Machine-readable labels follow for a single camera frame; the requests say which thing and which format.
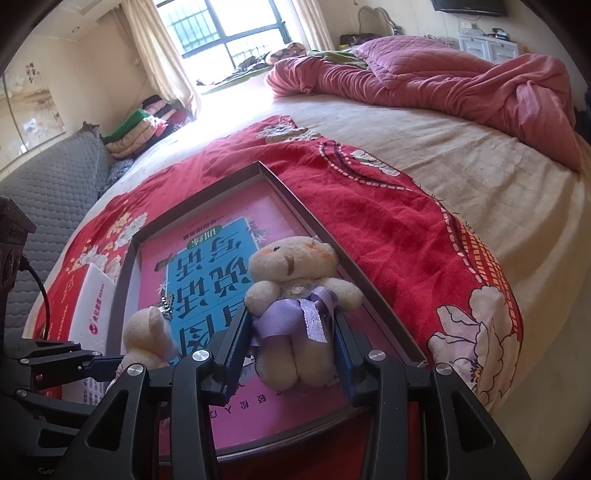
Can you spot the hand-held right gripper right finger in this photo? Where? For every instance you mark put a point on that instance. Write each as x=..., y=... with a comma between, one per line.
x=345, y=357

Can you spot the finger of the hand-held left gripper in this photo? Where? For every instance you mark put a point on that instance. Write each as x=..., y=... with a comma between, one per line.
x=41, y=424
x=99, y=363

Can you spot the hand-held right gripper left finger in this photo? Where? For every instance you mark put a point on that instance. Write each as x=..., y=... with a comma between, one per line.
x=233, y=357

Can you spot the small cream teddy bear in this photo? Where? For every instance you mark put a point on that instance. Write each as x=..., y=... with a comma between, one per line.
x=147, y=332

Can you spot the cream teddy bear with ribbon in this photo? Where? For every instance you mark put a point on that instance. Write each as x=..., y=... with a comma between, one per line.
x=288, y=267

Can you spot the grey shallow box tray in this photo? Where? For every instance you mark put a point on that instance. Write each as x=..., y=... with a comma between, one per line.
x=300, y=203

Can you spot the red and white carton box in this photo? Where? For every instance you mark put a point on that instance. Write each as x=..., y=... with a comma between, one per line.
x=87, y=295

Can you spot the grey quilted sofa cover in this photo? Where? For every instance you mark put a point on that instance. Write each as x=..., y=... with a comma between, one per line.
x=55, y=184

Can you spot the pink and blue book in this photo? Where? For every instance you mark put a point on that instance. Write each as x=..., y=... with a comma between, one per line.
x=207, y=249

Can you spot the dark patterned cushion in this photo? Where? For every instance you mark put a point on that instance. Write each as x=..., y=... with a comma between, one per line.
x=117, y=171

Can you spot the red floral blanket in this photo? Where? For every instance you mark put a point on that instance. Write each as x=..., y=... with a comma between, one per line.
x=392, y=230

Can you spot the pile of folded blankets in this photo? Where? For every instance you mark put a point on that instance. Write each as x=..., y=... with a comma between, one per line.
x=134, y=134

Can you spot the cream curtain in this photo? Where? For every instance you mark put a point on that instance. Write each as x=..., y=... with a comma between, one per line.
x=309, y=23
x=157, y=55

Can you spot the bed with beige sheet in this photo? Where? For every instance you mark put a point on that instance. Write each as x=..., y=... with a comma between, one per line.
x=461, y=152

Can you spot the pink quilt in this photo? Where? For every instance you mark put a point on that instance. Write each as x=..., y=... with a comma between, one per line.
x=438, y=78

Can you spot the green cloth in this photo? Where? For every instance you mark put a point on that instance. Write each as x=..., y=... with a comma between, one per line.
x=337, y=57

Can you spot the clothes on windowsill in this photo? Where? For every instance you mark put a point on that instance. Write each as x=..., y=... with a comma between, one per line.
x=286, y=50

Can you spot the clutter on dresser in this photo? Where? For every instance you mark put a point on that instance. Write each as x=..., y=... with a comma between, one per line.
x=355, y=40

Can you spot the white cabinet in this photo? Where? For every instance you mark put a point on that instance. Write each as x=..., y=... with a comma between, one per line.
x=475, y=46

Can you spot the heart-shaped mirror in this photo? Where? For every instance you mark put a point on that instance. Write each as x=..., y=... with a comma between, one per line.
x=376, y=18

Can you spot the cooking pot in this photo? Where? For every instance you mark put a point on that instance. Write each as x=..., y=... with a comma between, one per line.
x=499, y=33

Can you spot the black television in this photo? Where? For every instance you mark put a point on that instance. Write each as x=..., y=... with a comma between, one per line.
x=466, y=5

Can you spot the framed wall painting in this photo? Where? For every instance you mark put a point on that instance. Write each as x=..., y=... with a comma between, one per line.
x=27, y=106

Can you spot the window with dark frame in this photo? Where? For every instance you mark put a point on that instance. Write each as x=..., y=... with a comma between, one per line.
x=217, y=27

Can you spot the white wall socket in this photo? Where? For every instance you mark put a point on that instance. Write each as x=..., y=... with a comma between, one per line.
x=467, y=24

